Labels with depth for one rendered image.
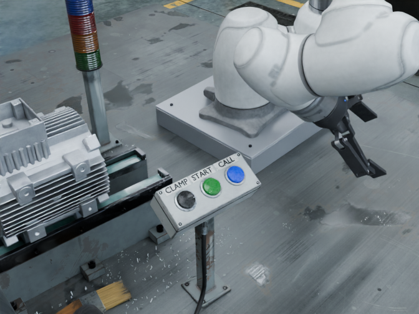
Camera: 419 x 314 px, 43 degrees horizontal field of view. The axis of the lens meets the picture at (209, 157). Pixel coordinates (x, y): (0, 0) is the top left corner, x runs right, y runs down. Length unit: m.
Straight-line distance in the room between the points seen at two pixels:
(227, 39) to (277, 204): 0.40
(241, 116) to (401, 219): 0.45
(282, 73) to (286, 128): 0.52
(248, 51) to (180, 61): 0.99
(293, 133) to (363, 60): 0.62
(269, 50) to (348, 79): 0.13
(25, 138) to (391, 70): 0.57
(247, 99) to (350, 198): 0.34
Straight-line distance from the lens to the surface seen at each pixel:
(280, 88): 0.86
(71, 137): 0.96
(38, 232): 0.97
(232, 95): 1.31
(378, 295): 1.09
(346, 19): 0.80
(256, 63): 0.84
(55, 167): 0.94
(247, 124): 1.33
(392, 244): 1.19
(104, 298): 1.05
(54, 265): 1.07
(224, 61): 1.28
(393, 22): 0.78
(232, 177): 0.87
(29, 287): 1.07
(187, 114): 1.42
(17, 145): 0.91
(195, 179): 0.85
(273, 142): 1.31
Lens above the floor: 1.61
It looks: 37 degrees down
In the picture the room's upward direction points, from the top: 1 degrees counter-clockwise
